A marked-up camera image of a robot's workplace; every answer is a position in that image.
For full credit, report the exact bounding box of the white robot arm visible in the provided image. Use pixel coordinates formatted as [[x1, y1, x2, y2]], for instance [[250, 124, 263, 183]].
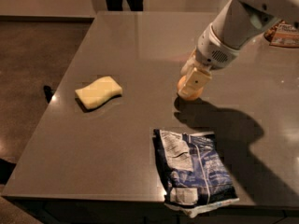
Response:
[[178, 0, 299, 101]]

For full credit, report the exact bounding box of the snack package on table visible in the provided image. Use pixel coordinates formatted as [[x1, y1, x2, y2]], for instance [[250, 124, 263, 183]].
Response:
[[263, 21, 299, 49]]

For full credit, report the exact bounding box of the blue chip bag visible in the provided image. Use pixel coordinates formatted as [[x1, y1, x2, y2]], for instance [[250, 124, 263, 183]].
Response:
[[153, 129, 239, 218]]

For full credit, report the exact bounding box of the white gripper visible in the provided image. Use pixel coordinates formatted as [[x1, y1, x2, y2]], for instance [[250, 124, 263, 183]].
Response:
[[179, 24, 240, 94]]

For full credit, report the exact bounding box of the yellow sponge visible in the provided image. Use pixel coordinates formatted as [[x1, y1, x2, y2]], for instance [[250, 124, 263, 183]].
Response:
[[75, 76, 122, 110]]

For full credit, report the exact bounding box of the small black object on floor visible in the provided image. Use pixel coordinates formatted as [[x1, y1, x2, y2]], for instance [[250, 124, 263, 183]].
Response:
[[43, 85, 55, 103]]

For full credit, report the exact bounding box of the orange fruit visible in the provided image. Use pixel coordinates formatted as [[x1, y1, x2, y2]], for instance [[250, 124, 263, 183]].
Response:
[[177, 76, 204, 101]]

